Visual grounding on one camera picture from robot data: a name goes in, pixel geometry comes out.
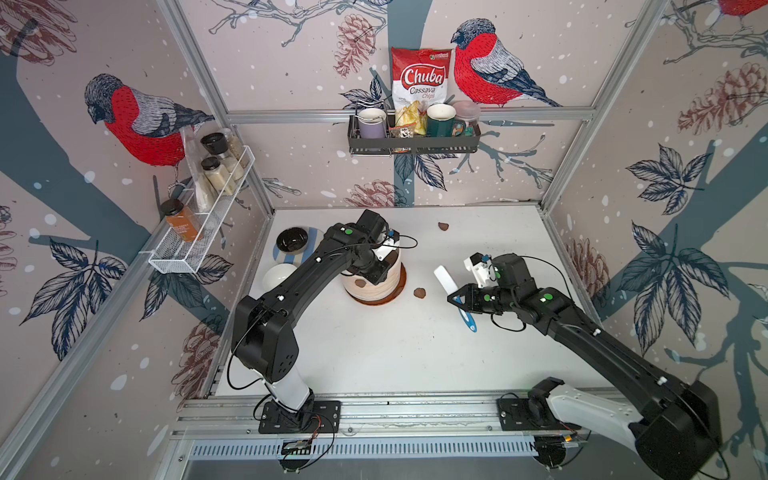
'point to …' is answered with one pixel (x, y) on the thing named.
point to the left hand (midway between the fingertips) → (385, 267)
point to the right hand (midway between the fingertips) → (449, 296)
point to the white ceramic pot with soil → (363, 289)
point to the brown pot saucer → (388, 300)
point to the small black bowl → (292, 239)
